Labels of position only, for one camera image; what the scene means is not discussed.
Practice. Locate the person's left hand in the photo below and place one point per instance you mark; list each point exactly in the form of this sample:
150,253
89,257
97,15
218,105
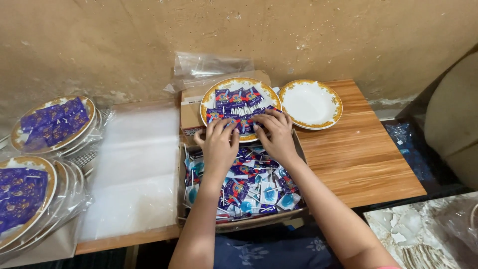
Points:
218,153

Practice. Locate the person's right hand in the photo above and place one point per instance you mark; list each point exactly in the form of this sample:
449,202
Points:
278,140

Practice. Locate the empty gold rimmed white plate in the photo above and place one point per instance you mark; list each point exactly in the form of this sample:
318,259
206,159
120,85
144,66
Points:
310,104

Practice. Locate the brown cardboard carton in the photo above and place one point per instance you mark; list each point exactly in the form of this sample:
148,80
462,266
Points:
190,108

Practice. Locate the pile of blue wrapped lollipops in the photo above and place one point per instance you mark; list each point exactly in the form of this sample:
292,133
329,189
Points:
257,190

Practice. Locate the row of wrapped lollipops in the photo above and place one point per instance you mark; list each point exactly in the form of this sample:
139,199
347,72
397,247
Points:
239,99

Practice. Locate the gold rimmed plate with lollipops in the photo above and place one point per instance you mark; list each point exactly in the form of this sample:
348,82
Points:
239,84

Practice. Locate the open cardboard tray box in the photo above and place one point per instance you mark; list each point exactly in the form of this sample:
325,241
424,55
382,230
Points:
261,221

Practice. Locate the stack of clear plastic bags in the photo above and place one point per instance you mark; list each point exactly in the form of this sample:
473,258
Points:
134,172

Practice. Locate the crumpled clear plastic bag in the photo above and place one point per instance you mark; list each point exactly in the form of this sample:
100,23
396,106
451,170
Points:
209,67

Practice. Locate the person's blue printed clothing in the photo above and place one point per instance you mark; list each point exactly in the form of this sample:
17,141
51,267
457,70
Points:
272,250

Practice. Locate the blue plastic wrapper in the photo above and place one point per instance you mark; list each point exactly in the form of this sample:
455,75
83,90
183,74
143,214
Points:
409,149

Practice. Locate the small stack of wrapped plates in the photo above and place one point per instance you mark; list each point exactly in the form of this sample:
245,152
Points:
52,123

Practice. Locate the beige upholstered chair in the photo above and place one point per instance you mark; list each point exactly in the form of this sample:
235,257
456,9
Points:
453,119

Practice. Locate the large stack of wrapped plates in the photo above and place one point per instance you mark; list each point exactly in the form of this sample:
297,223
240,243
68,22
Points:
26,198

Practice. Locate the large clear plastic sheet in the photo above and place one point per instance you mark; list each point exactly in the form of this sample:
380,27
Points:
457,224

